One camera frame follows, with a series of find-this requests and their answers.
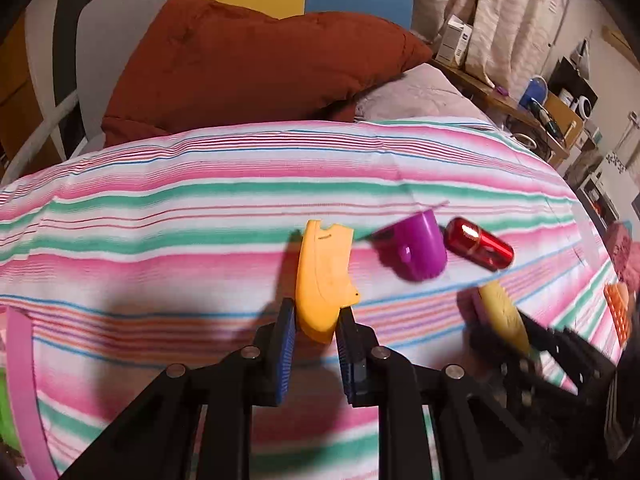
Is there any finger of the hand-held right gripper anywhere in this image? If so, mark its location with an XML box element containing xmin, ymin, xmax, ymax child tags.
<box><xmin>520</xmin><ymin>310</ymin><xmax>561</xmax><ymax>348</ymax></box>
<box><xmin>469</xmin><ymin>322</ymin><xmax>531</xmax><ymax>376</ymax></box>

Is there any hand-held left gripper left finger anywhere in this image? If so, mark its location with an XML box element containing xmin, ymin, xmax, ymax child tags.
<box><xmin>60</xmin><ymin>297</ymin><xmax>298</xmax><ymax>480</ymax></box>

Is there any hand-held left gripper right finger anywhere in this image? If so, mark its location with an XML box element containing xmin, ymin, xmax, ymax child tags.
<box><xmin>336</xmin><ymin>307</ymin><xmax>556</xmax><ymax>480</ymax></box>

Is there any yellow ribbed plastic piece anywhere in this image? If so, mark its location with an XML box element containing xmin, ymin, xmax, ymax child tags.
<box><xmin>477</xmin><ymin>280</ymin><xmax>533</xmax><ymax>356</ymax></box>

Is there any yellow orange plastic piece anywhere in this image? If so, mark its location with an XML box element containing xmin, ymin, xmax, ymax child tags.
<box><xmin>295</xmin><ymin>219</ymin><xmax>362</xmax><ymax>345</ymax></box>

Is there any white tray with pink rim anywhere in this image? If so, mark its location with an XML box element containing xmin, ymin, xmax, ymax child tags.
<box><xmin>0</xmin><ymin>305</ymin><xmax>58</xmax><ymax>480</ymax></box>

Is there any orange grid plastic piece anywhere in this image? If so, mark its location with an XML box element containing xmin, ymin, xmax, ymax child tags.
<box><xmin>603</xmin><ymin>282</ymin><xmax>630</xmax><ymax>348</ymax></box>

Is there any red metallic cylinder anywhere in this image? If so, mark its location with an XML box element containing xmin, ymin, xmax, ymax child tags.
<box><xmin>444</xmin><ymin>217</ymin><xmax>515</xmax><ymax>272</ymax></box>

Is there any pink bumpy item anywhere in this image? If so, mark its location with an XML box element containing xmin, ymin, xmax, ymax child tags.
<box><xmin>602</xmin><ymin>220</ymin><xmax>640</xmax><ymax>296</ymax></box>

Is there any purple plastic cup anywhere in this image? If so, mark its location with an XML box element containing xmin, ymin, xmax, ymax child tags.
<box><xmin>372</xmin><ymin>211</ymin><xmax>448</xmax><ymax>282</ymax></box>

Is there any striped blanket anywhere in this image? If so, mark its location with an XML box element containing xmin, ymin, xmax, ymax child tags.
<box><xmin>0</xmin><ymin>117</ymin><xmax>626</xmax><ymax>480</ymax></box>

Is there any white mug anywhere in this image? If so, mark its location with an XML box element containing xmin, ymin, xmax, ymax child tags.
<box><xmin>570</xmin><ymin>96</ymin><xmax>597</xmax><ymax>121</ymax></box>

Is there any wooden shelf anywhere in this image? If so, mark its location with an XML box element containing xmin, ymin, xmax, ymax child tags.
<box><xmin>432</xmin><ymin>57</ymin><xmax>571</xmax><ymax>163</ymax></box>

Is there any black box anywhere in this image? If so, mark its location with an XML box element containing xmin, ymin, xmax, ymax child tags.
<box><xmin>547</xmin><ymin>56</ymin><xmax>598</xmax><ymax>106</ymax></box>

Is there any pale pink quilt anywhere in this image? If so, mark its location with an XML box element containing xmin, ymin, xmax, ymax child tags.
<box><xmin>355</xmin><ymin>65</ymin><xmax>506</xmax><ymax>131</ymax></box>

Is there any lime green item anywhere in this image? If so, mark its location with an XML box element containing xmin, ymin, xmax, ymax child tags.
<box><xmin>0</xmin><ymin>367</ymin><xmax>21</xmax><ymax>448</ymax></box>

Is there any rust red pillow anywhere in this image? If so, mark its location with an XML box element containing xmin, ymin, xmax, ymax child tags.
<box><xmin>101</xmin><ymin>0</ymin><xmax>433</xmax><ymax>148</ymax></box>

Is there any white carton box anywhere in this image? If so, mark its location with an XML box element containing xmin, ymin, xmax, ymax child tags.
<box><xmin>434</xmin><ymin>15</ymin><xmax>473</xmax><ymax>67</ymax></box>

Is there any beige printed curtain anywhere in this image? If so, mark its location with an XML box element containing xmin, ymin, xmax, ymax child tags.
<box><xmin>370</xmin><ymin>0</ymin><xmax>571</xmax><ymax>86</ymax></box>

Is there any grey foam mat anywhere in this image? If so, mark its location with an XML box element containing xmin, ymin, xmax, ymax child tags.
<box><xmin>75</xmin><ymin>0</ymin><xmax>181</xmax><ymax>151</ymax></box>

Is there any black rolled mat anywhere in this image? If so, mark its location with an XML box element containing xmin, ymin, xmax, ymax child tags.
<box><xmin>52</xmin><ymin>0</ymin><xmax>95</xmax><ymax>111</ymax></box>

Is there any wooden wardrobe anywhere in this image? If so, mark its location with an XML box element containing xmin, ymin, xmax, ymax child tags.
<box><xmin>0</xmin><ymin>10</ymin><xmax>66</xmax><ymax>171</ymax></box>

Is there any white metal rail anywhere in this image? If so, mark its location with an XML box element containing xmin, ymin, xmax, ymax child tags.
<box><xmin>0</xmin><ymin>92</ymin><xmax>83</xmax><ymax>183</ymax></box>

